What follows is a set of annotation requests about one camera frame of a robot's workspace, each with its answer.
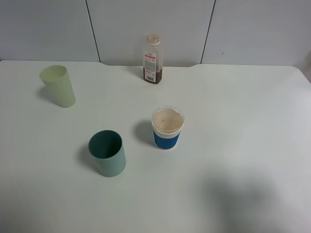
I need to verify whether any clear cup with blue sleeve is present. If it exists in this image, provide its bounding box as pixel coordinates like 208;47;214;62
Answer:
151;106;185;150

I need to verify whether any light green plastic cup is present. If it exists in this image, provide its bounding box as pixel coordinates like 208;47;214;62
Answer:
39;65;76;108

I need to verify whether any clear plastic drink bottle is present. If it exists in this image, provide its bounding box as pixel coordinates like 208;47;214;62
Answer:
143;34;163;84

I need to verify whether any teal green plastic cup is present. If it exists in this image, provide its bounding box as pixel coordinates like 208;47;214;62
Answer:
88;130;126;177

